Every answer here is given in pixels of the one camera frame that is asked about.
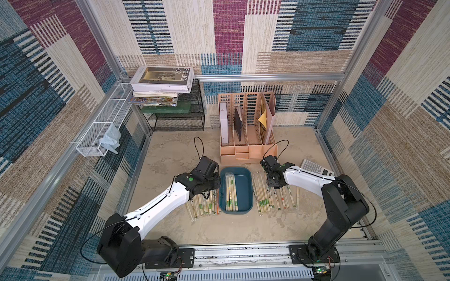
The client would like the yellow paper in organizer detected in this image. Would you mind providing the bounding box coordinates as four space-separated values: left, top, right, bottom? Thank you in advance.
258 111 267 128

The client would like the stack of colourful magazines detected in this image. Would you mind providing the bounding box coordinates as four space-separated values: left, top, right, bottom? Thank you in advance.
127 91 179 107

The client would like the pink desktop file organizer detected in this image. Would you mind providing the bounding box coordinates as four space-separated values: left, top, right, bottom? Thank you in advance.
218 92 280 166

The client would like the teal plastic storage box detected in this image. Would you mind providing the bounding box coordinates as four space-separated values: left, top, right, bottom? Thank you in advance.
219 167 253 215

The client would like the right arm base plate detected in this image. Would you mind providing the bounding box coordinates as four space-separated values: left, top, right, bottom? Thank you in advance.
288 244 341 266

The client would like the chopsticks pair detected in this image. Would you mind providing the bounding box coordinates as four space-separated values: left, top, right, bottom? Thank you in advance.
259 174 270 214
251 173 262 216
267 187 275 208
287 185 296 208
274 190 282 210

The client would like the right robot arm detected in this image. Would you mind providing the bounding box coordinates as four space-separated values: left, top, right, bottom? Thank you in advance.
260 155 370 264

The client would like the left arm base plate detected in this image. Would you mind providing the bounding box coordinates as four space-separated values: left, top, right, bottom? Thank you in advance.
144 248 195 269

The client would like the chopsticks red print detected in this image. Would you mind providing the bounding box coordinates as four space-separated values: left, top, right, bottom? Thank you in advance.
215 190 220 215

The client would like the aluminium front rail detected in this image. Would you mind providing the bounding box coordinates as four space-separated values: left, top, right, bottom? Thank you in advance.
91 242 391 271

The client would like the large white book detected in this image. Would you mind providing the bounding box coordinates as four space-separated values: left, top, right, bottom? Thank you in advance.
130 66 195 93

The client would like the white box in organizer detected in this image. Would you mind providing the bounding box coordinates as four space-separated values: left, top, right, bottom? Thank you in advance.
219 102 229 145

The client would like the black wire mesh shelf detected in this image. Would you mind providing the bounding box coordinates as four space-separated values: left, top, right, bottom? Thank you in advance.
141 79 205 132

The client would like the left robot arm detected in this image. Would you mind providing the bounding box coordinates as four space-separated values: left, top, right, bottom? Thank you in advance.
97 156 221 277

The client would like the crumpled white tissue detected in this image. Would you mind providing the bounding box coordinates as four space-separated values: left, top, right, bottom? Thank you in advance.
99 124 121 155

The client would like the green folder on shelf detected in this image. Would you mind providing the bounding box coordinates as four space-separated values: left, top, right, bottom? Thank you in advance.
140 104 191 114

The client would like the white calculator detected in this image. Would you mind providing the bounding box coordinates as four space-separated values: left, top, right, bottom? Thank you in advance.
301 159 335 176

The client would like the black notebook in organizer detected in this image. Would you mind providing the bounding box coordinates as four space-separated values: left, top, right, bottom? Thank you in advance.
234 106 243 141

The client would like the white wire wall basket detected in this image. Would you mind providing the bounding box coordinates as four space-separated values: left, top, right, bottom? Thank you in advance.
75 83 132 157

